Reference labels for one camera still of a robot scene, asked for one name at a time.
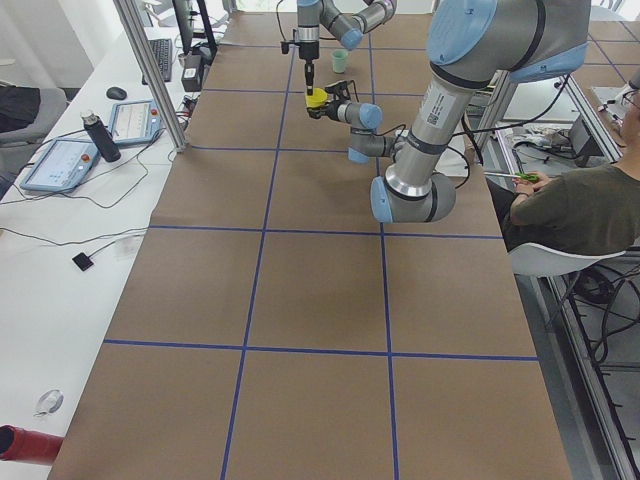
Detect small black square pad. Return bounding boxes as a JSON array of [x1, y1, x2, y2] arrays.
[[72, 252, 94, 271]]

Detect yellow plastic cup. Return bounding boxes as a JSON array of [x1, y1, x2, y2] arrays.
[[305, 88, 328, 109]]

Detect seated person in olive shirt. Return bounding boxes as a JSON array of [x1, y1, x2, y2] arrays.
[[486, 80, 639, 256]]

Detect black computer mouse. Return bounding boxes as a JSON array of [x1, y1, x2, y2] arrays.
[[105, 86, 128, 101]]

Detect near blue teach pendant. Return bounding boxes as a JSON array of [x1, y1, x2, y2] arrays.
[[20, 139, 100, 193]]

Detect red cylinder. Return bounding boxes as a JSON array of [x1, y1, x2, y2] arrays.
[[1, 425, 64, 466]]

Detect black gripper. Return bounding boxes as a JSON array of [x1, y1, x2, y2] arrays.
[[307, 102, 340, 120], [304, 58, 315, 96]]

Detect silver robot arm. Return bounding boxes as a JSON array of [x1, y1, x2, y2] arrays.
[[281, 0, 397, 96], [294, 1, 591, 223]]

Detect green handled scissors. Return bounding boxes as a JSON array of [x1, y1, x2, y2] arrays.
[[484, 171, 539, 183]]

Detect black electronics box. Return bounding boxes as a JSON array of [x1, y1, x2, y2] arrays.
[[181, 54, 203, 92]]

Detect black camera cable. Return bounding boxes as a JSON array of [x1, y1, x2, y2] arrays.
[[349, 79, 489, 191]]

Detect pale green plastic cup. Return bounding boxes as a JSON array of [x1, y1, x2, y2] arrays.
[[331, 49, 348, 74]]

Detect blue teach pendant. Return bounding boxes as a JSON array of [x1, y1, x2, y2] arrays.
[[108, 100, 163, 146], [20, 139, 100, 193]]

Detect black water bottle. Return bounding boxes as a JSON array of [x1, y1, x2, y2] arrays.
[[81, 110, 121, 162]]

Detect black keyboard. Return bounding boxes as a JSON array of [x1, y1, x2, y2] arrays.
[[148, 38, 173, 82]]

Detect white tape roll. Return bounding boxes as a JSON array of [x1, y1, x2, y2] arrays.
[[34, 389, 64, 417]]

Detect far blue teach pendant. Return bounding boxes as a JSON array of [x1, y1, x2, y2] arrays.
[[108, 100, 163, 146]]

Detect white chair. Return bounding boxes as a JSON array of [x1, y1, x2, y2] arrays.
[[508, 243, 625, 278]]

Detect aluminium frame post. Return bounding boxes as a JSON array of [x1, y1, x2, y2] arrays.
[[113, 0, 187, 152]]

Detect black monitor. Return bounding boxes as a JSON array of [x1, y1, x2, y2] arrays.
[[172, 0, 217, 58]]

